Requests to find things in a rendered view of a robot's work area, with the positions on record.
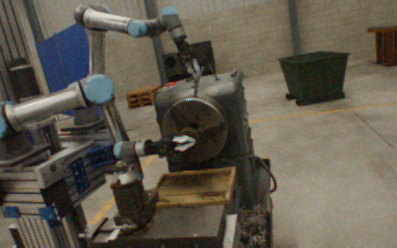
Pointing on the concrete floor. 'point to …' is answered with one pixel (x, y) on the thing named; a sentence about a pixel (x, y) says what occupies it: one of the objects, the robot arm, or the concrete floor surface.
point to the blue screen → (65, 58)
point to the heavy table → (388, 44)
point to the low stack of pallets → (142, 95)
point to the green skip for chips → (314, 77)
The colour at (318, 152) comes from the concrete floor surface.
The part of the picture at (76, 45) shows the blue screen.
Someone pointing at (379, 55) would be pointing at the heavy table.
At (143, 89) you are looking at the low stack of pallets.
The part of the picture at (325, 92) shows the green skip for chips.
